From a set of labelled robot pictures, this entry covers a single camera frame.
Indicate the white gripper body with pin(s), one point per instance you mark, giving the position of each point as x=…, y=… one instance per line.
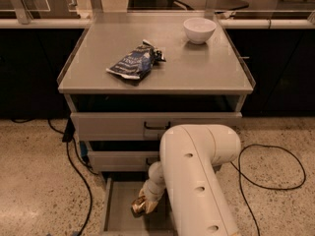
x=153, y=193

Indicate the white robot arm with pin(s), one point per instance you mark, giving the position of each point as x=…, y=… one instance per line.
x=185, y=171

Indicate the grey open bottom drawer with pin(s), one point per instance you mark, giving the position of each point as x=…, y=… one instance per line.
x=121, y=189

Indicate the grey middle drawer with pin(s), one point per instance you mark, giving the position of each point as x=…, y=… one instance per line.
x=122, y=161

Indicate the grey drawer cabinet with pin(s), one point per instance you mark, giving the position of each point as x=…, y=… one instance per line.
x=194, y=78

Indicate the grey top drawer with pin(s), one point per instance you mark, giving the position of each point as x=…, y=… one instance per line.
x=141, y=126

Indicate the black power adapter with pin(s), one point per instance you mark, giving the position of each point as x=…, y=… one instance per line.
x=68, y=132

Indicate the blue chip bag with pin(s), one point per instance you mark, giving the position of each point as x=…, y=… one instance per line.
x=137, y=63

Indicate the white bowl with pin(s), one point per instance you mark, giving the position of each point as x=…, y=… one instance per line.
x=199, y=30

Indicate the black office chair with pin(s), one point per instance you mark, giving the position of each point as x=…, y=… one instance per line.
x=218, y=5

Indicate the white horizontal rail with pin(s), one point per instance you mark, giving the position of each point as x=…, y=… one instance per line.
x=227, y=24

